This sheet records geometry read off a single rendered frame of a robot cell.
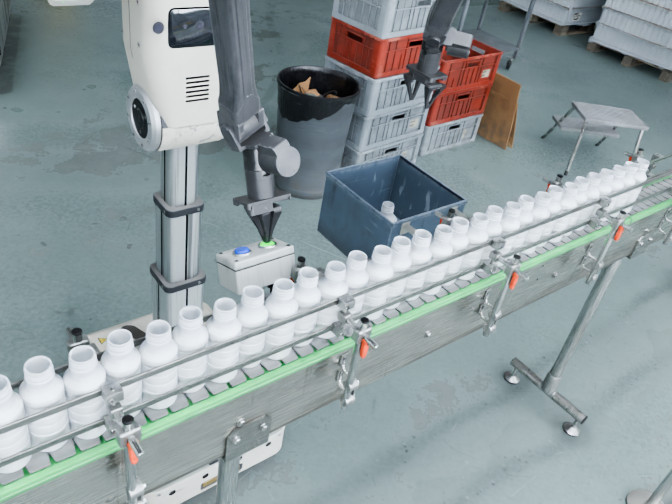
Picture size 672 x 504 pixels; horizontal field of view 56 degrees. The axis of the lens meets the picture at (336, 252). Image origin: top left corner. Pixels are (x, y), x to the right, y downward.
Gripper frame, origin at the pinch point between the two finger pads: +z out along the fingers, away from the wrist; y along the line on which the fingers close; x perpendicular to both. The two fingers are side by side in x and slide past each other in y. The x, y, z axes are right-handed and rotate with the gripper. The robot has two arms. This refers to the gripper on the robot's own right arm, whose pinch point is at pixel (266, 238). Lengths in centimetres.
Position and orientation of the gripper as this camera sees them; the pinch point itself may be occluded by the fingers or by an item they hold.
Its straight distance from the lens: 130.3
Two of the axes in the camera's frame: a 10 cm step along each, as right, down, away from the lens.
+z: 0.6, 9.4, 3.5
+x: -6.2, -2.4, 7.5
